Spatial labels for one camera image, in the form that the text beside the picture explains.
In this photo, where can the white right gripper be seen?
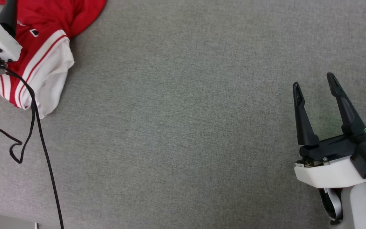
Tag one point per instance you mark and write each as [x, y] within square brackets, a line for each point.
[329, 173]

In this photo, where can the red white basketball jersey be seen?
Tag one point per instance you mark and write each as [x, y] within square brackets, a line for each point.
[49, 63]

